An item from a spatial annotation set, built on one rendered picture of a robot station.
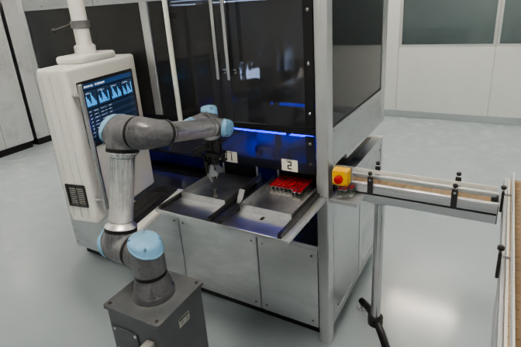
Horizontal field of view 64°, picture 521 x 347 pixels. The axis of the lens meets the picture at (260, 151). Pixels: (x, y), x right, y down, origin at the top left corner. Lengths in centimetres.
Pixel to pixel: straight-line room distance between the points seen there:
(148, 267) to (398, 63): 545
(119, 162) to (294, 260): 111
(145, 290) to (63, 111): 90
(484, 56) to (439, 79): 61
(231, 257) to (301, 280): 44
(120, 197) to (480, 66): 544
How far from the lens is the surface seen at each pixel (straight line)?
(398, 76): 648
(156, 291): 156
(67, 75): 197
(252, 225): 177
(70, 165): 212
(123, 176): 153
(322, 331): 244
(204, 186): 217
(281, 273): 232
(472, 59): 631
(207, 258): 259
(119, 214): 156
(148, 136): 142
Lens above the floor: 176
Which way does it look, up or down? 20 degrees down
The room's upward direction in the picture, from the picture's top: 4 degrees counter-clockwise
